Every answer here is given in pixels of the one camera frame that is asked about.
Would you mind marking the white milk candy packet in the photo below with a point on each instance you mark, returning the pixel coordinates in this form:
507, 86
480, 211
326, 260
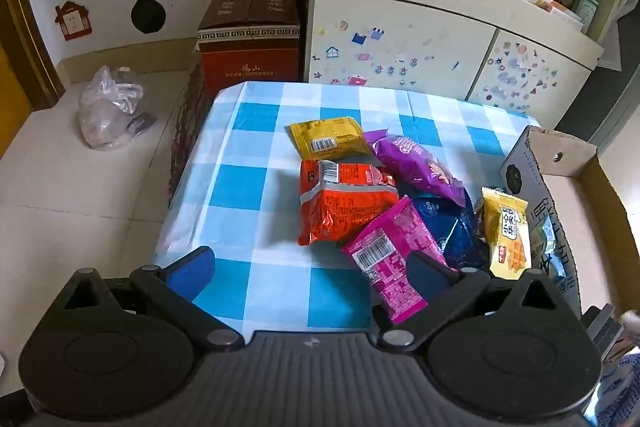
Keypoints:
542, 245

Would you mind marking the red house switch sticker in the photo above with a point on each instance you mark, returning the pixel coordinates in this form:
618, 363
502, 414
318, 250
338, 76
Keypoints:
73, 20

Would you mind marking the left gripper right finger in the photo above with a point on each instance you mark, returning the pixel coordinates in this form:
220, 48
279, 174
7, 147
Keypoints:
448, 294

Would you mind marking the clear plastic bag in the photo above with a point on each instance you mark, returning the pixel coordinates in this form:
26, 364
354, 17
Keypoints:
111, 109

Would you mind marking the purple noodle snack bag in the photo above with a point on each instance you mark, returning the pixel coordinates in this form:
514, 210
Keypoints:
421, 169

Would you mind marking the orange snack bag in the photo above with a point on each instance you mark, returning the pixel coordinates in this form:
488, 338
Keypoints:
338, 200

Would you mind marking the blue foil snack bag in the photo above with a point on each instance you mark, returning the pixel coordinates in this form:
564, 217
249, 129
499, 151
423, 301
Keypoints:
453, 227

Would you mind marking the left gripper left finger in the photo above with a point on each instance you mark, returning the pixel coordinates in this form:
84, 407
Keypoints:
172, 291

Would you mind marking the cream cabinet with stickers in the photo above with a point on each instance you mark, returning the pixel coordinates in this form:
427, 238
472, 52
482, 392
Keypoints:
507, 53

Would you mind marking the cardboard milk box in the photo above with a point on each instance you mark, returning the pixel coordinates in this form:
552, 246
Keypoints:
561, 178

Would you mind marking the yellow snack packet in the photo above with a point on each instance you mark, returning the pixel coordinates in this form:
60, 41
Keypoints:
333, 138

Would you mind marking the pink snack bag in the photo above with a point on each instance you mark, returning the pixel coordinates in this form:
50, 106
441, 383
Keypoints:
381, 252

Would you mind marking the yellow waffle packet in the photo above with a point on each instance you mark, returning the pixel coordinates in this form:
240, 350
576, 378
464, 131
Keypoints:
507, 234

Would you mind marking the red brown carton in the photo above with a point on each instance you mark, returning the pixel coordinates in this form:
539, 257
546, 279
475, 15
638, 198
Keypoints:
243, 40

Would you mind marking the wooden door frame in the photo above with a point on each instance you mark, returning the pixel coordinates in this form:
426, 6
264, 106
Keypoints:
28, 56

